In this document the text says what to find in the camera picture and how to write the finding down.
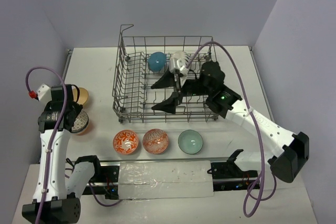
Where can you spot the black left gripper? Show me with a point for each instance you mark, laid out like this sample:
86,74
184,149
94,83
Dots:
61,93

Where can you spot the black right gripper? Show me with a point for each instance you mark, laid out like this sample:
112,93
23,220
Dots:
169,105

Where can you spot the white bowl orange rim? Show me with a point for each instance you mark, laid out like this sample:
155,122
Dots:
181,57

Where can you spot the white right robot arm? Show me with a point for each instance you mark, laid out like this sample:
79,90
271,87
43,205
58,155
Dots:
290,151

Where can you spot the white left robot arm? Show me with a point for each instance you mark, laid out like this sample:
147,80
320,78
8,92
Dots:
56,198

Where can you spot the tan bowl on table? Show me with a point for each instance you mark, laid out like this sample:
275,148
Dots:
82,95

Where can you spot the orange geometric pattern bowl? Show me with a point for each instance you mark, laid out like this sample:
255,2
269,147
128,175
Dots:
155,141

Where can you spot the pale green bowl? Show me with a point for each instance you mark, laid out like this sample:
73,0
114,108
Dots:
190,142

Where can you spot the orange floral pattern bowl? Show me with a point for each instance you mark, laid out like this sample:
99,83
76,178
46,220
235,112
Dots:
125,142

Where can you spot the white taped sheet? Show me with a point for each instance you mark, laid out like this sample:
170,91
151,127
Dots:
159,180

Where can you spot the grey wire dish rack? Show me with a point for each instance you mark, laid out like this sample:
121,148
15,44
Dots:
142,95

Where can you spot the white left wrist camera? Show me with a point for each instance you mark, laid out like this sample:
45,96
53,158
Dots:
43,94

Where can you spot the black mounting rail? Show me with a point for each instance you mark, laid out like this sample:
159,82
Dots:
225,175

